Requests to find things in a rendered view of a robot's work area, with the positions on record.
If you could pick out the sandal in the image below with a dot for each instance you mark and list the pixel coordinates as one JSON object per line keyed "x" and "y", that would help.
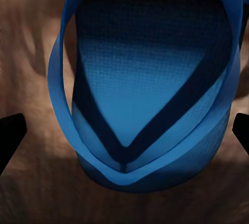
{"x": 153, "y": 87}

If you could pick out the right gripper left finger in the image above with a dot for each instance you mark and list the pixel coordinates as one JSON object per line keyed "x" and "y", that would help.
{"x": 12, "y": 130}

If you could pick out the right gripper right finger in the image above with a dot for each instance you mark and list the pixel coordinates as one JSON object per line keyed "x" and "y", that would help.
{"x": 241, "y": 129}

